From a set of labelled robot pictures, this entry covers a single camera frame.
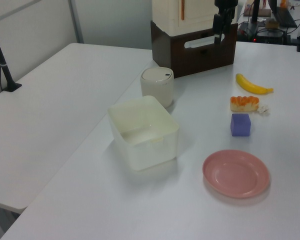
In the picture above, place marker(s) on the black clamped camera pole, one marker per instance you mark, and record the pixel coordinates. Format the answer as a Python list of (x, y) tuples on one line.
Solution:
[(3, 67)]

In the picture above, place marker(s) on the cream desktop trash can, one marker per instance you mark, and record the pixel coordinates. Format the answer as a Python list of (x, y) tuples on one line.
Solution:
[(157, 87)]

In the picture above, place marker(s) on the black laptop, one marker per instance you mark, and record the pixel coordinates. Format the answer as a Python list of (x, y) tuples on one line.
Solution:
[(283, 16)]

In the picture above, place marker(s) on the white toaster oven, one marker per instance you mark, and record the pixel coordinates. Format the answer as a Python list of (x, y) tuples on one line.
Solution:
[(202, 57)]

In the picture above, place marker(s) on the cream plastic storage bin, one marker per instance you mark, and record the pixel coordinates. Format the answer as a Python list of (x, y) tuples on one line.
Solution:
[(152, 152)]

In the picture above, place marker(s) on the black monitor stand pole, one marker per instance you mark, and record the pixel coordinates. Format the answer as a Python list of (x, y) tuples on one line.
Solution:
[(255, 11)]

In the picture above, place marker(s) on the white crumpled paper ball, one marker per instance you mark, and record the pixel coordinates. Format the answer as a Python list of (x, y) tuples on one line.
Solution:
[(263, 110)]

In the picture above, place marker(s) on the pink plastic plate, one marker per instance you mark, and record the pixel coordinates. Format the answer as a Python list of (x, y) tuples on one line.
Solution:
[(236, 175)]

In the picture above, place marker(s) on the small cardboard box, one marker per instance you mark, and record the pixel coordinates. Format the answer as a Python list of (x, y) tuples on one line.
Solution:
[(271, 23)]

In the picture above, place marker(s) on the yellow toy banana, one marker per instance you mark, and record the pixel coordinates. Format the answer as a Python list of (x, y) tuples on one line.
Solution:
[(250, 87)]

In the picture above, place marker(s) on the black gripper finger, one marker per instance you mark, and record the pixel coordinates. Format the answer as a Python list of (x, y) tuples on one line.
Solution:
[(217, 25), (228, 18)]

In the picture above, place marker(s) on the purple cube block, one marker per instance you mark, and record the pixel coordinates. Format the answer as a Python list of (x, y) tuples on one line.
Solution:
[(240, 126)]

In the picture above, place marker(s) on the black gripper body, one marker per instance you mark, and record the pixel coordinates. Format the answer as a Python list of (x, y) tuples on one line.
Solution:
[(226, 4)]

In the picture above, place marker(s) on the orange topped toy bread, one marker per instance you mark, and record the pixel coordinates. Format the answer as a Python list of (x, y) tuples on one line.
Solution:
[(243, 103)]

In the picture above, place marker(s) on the cream white toy cabinet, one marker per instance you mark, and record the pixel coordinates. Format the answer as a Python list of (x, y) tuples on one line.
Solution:
[(195, 17)]

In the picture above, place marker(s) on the black electronics box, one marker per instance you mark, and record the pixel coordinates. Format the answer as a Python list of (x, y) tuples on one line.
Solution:
[(267, 35)]

